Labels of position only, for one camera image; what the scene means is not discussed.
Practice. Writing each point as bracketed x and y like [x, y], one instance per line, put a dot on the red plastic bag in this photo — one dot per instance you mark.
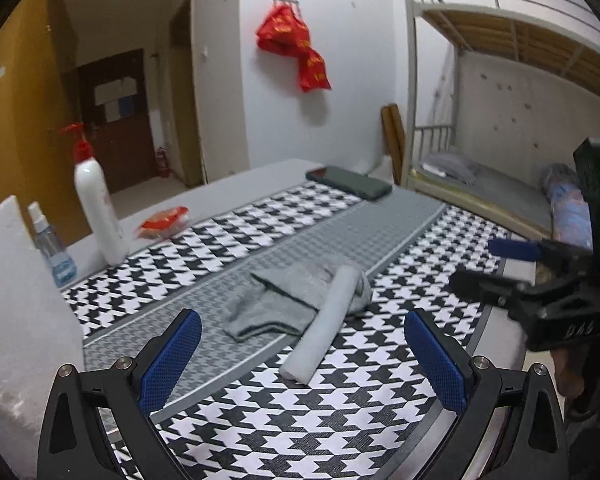
[285, 30]

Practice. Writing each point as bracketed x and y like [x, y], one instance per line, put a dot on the grey cloth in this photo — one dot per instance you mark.
[275, 300]

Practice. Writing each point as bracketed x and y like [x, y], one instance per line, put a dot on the metal bunk bed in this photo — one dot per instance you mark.
[480, 10]

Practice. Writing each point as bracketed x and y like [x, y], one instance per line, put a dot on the white foam box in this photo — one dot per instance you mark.
[25, 310]

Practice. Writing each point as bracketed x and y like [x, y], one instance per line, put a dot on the red snack packet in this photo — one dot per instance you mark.
[162, 221]

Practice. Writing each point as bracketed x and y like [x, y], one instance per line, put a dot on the grey pillow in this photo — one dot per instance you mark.
[450, 165]

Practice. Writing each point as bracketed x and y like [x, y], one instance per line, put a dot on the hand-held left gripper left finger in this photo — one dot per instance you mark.
[172, 355]

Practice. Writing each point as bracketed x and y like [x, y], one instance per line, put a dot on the wooden side door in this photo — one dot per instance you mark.
[185, 85]

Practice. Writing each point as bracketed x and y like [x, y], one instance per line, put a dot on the wooden wardrobe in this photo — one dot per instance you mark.
[30, 110]

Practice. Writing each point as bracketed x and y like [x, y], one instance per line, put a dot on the blue patterned quilt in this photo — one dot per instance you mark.
[565, 205]

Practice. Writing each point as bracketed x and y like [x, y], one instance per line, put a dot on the black phone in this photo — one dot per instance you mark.
[350, 182]

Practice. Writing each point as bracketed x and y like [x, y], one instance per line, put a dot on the houndstooth table mat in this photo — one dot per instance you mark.
[330, 225]

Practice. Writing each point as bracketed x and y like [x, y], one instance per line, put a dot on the grey towel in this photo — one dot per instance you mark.
[320, 330]

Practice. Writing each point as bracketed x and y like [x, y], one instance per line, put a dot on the white pump bottle red top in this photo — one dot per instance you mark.
[100, 210]

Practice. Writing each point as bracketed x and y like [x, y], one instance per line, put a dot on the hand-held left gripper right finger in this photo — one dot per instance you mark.
[437, 360]

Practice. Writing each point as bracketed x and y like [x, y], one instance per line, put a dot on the red fire extinguisher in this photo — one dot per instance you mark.
[163, 165]

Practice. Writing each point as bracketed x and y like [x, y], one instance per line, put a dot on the brown entrance door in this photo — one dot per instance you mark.
[125, 150]

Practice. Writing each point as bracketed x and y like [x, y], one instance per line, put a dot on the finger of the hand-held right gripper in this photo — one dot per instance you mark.
[515, 250]
[480, 285]

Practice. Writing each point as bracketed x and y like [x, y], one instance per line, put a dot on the blue white door notice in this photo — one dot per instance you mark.
[125, 111]

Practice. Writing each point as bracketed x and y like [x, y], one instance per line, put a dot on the blue spray bottle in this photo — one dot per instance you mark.
[55, 255]

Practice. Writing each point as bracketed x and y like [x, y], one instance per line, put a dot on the wooden boards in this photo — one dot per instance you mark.
[392, 140]

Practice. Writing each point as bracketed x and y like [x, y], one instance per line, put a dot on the person's right hand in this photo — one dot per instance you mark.
[570, 375]

